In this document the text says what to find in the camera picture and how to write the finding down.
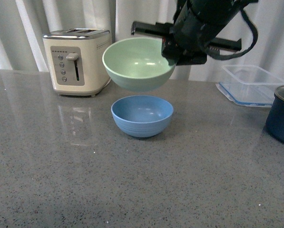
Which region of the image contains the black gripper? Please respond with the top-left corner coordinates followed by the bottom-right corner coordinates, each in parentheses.
top-left (131, 21), bottom-right (242, 66)

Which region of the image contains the green bowl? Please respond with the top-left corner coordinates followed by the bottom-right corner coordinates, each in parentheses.
top-left (102, 37), bottom-right (176, 92)

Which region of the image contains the blue bowl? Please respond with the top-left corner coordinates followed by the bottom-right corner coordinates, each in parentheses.
top-left (111, 95), bottom-right (174, 138)

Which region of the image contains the clear plastic container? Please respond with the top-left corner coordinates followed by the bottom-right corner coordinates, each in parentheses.
top-left (216, 65), bottom-right (284, 107)

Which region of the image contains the blue saucepan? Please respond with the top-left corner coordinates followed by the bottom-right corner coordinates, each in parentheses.
top-left (265, 85), bottom-right (284, 143)

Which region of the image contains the cream toaster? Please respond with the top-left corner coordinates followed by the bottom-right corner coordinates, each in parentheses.
top-left (42, 28), bottom-right (112, 96)

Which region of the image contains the black cable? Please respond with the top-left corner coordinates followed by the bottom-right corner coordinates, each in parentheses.
top-left (198, 7), bottom-right (259, 60)

